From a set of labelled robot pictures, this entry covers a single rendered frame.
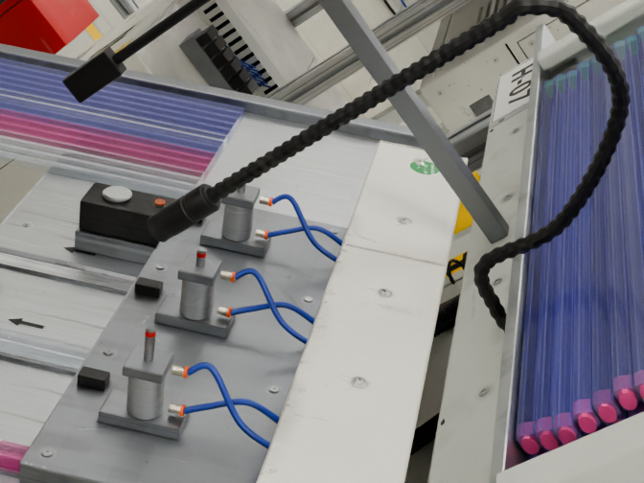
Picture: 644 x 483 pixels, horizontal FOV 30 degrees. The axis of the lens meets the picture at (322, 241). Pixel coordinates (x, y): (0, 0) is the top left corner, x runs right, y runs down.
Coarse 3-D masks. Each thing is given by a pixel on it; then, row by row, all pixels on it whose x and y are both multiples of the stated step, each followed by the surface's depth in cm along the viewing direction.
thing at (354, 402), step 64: (384, 192) 97; (448, 192) 99; (384, 256) 89; (448, 256) 90; (320, 320) 80; (384, 320) 81; (320, 384) 74; (384, 384) 75; (320, 448) 69; (384, 448) 70
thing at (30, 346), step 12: (0, 336) 85; (12, 336) 85; (24, 336) 86; (36, 336) 86; (0, 348) 85; (12, 348) 85; (24, 348) 85; (36, 348) 85; (48, 348) 85; (60, 348) 85; (72, 348) 85; (84, 348) 85; (48, 360) 85; (60, 360) 85; (72, 360) 85
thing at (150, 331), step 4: (148, 328) 69; (152, 328) 69; (148, 332) 69; (152, 332) 69; (148, 336) 69; (152, 336) 69; (148, 340) 69; (152, 340) 69; (148, 344) 69; (152, 344) 69; (148, 348) 69; (152, 348) 69; (144, 352) 70; (148, 352) 69; (152, 352) 70; (144, 356) 70; (148, 356) 70; (152, 356) 70; (148, 360) 70; (152, 360) 70
